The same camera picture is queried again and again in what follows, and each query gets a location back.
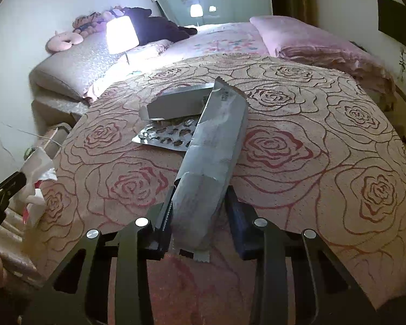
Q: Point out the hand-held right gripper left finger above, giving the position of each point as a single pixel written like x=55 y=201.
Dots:
x=165 y=220

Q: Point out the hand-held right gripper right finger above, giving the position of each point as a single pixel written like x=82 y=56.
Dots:
x=238 y=220

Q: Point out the long silver foil packet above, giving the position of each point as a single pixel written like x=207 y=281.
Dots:
x=213 y=149

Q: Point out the small green object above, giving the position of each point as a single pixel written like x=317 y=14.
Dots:
x=27 y=152

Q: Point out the pale patterned curtain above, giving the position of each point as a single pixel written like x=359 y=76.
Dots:
x=10 y=243

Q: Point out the silver blister pack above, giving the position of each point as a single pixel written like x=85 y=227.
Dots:
x=165 y=137

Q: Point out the rose pattern blanket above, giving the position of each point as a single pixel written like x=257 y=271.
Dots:
x=308 y=142

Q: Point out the grey cardboard box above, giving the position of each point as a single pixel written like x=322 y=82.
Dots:
x=179 y=105

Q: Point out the grey patterned headboard cushion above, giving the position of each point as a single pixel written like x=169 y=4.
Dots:
x=74 y=64

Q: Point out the pink neck pillow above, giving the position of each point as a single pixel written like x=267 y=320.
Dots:
x=64 y=42

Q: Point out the pink floral bed sheet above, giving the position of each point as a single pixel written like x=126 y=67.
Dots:
x=220 y=40

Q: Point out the plush toys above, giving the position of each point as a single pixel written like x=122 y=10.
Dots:
x=94 y=20

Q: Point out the white shade table lamp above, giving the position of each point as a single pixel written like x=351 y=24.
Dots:
x=121 y=34

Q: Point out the pink quilt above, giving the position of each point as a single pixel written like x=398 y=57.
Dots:
x=308 y=44

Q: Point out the dark clothing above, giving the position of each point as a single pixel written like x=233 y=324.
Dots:
x=162 y=27

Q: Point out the floral wardrobe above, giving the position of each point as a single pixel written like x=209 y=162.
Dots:
x=223 y=0

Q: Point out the grey upholstered bed frame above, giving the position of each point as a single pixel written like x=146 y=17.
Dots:
x=61 y=106

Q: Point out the rose wall decoration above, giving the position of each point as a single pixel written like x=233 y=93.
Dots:
x=402 y=62

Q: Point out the wall television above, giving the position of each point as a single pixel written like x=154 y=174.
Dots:
x=396 y=17

